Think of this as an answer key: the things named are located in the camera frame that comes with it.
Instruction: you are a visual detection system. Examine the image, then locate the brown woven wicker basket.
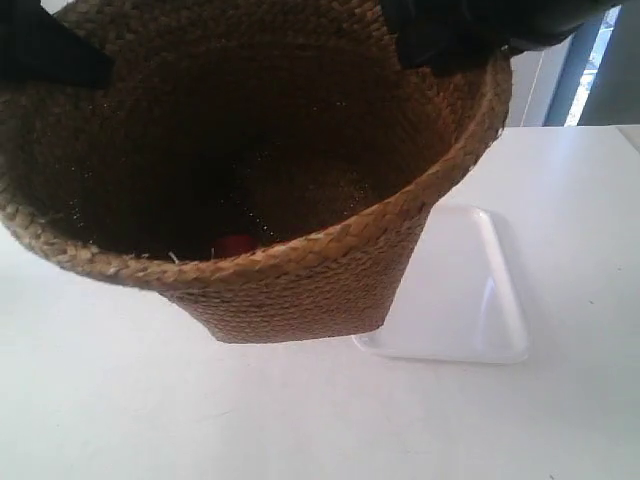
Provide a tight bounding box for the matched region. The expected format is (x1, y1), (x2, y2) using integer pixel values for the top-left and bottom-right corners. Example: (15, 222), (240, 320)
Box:
(1, 1), (512, 344)

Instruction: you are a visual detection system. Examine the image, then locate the white plastic tray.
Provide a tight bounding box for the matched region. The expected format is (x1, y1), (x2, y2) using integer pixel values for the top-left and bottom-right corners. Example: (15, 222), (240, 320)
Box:
(353, 204), (530, 364)

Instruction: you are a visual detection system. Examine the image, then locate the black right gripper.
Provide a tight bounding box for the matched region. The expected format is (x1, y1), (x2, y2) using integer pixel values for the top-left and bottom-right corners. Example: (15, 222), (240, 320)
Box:
(380, 0), (623, 76)

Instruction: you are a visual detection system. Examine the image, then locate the red cylinder block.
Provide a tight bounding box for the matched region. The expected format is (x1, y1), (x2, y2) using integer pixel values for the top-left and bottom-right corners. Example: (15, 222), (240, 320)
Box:
(211, 234), (258, 259)

